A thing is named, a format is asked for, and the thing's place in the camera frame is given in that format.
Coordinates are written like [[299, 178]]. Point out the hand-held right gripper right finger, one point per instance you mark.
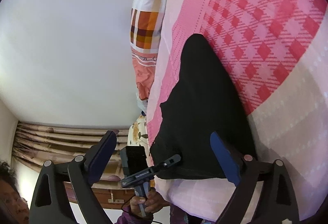
[[225, 160]]

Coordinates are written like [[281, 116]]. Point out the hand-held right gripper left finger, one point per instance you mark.
[[101, 157]]

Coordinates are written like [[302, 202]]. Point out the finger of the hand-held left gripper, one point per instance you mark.
[[167, 162]]

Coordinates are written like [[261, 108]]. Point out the black pants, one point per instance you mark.
[[199, 111]]

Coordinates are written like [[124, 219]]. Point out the person's left forearm purple sleeve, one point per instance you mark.
[[128, 220]]

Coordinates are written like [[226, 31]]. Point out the person's left hand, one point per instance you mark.
[[156, 201]]

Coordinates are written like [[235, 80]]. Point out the white floral pillow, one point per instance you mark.
[[137, 131]]

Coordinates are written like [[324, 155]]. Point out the brown wooden furniture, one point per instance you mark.
[[102, 194]]

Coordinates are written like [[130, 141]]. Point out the beige patterned curtain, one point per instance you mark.
[[51, 137]]

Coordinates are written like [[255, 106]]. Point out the pale blue cloth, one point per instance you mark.
[[141, 105]]

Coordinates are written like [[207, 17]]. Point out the person's eyeglasses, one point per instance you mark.
[[21, 199]]

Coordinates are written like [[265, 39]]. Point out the person's head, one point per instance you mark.
[[10, 201]]

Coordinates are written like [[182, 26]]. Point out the pink checkered blanket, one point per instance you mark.
[[256, 34]]

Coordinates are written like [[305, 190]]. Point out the orange maroon plaid quilt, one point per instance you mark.
[[146, 21]]

